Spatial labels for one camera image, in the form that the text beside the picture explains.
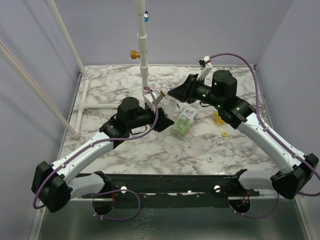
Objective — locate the blue cap on pipe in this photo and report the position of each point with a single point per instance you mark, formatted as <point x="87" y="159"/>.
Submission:
<point x="146" y="16"/>

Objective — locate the yellow drink bottle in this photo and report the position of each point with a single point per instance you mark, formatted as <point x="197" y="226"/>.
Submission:
<point x="217" y="120"/>

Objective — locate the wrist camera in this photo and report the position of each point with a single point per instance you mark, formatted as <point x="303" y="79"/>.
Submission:
<point x="205" y="67"/>
<point x="152" y="97"/>

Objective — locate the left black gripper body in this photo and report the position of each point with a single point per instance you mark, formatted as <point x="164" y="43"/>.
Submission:
<point x="145" y="117"/>

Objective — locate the yellow cap on pipe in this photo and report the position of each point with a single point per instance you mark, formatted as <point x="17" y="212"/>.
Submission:
<point x="133" y="54"/>

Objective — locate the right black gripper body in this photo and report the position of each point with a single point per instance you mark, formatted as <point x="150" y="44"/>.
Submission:
<point x="189" y="89"/>

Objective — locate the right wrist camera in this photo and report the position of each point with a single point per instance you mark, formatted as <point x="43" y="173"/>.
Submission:
<point x="205" y="67"/>

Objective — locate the left diagonal white pipe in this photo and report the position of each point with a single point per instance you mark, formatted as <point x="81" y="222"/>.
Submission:
<point x="25" y="77"/>

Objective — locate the green label bottle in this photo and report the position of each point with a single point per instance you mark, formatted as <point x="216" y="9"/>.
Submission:
<point x="184" y="121"/>

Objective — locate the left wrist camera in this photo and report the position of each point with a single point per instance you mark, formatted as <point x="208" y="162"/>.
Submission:
<point x="152" y="97"/>

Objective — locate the white pvc pipe frame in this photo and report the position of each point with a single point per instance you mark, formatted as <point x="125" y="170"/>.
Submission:
<point x="142" y="39"/>

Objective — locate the clear plastic bottle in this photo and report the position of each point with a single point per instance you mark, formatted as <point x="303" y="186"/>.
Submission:
<point x="169" y="106"/>

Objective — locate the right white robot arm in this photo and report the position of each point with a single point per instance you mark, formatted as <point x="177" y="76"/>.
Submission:
<point x="295" y="168"/>

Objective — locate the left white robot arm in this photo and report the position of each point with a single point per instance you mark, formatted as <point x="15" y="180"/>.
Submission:
<point x="56" y="183"/>

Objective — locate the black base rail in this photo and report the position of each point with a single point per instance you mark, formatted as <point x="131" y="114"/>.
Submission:
<point x="172" y="191"/>

